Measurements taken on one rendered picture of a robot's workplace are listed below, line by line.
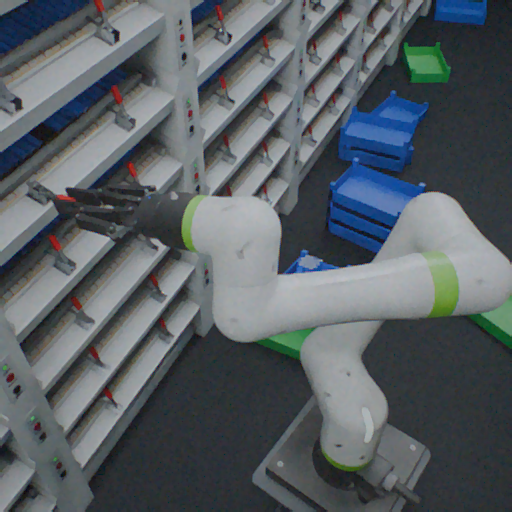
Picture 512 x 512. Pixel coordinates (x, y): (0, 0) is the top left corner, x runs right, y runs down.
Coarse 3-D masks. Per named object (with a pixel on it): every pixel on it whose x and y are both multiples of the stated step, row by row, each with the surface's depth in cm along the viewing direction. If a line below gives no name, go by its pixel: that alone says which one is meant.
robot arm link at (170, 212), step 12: (180, 192) 94; (168, 204) 92; (180, 204) 91; (156, 216) 92; (168, 216) 91; (180, 216) 90; (156, 228) 92; (168, 228) 91; (180, 228) 90; (168, 240) 93; (180, 240) 91
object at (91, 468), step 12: (276, 204) 244; (180, 336) 197; (180, 348) 197; (168, 360) 192; (156, 372) 187; (156, 384) 189; (144, 396) 184; (132, 408) 179; (120, 420) 176; (120, 432) 176; (108, 444) 172; (96, 456) 168; (96, 468) 170
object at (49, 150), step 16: (128, 80) 131; (112, 96) 127; (96, 112) 123; (80, 128) 120; (48, 144) 114; (64, 144) 117; (32, 160) 111; (48, 160) 114; (16, 176) 108; (0, 192) 105
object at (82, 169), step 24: (144, 72) 133; (144, 96) 133; (168, 96) 135; (96, 120) 125; (144, 120) 129; (72, 144) 119; (96, 144) 121; (120, 144) 123; (48, 168) 114; (72, 168) 116; (96, 168) 118; (0, 216) 105; (24, 216) 107; (48, 216) 111; (0, 240) 102; (24, 240) 107; (0, 264) 104
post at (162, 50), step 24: (168, 0) 122; (168, 24) 125; (144, 48) 131; (168, 48) 128; (192, 48) 136; (168, 72) 132; (192, 72) 140; (168, 120) 142; (192, 144) 151; (192, 192) 160; (192, 288) 186
